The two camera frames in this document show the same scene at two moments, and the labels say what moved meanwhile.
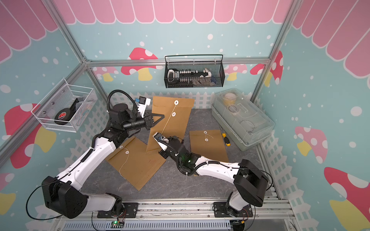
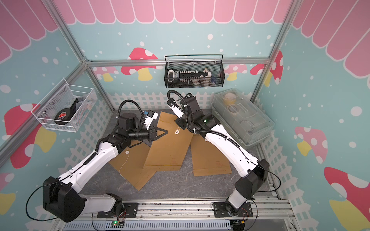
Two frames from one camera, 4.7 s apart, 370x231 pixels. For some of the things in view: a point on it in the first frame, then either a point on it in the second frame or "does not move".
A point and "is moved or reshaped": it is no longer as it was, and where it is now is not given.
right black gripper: (162, 153) → (179, 122)
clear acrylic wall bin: (62, 108) does not move
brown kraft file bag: (177, 112) is moved or reshaped
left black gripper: (149, 121) → (152, 135)
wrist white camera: (162, 141) → (176, 107)
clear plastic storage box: (239, 119) does not move
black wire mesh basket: (194, 70) does not move
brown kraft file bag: (209, 144) does not move
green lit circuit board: (115, 224) does not move
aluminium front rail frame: (267, 214) does not move
